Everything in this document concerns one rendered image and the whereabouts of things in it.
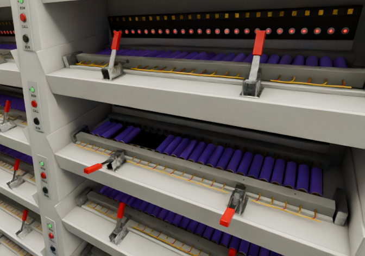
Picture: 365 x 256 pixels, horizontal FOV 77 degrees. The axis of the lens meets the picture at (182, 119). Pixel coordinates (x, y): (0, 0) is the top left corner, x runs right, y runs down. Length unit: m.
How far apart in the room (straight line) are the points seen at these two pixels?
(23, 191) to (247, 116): 0.74
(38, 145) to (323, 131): 0.62
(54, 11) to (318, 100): 0.55
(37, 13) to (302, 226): 0.63
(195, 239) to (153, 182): 0.18
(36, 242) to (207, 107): 0.79
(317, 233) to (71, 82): 0.51
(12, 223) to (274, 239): 0.92
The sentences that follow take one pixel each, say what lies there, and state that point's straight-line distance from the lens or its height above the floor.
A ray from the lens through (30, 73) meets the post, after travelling 0.64.
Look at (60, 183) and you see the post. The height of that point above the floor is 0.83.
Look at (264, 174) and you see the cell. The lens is 0.45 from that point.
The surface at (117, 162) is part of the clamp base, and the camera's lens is 0.51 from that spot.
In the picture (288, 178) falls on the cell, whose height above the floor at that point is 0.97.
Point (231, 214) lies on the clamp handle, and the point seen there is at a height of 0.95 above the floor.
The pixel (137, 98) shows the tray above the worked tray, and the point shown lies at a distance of 0.42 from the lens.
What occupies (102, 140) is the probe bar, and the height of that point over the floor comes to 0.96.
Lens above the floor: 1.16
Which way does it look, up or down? 15 degrees down
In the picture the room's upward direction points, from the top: 3 degrees clockwise
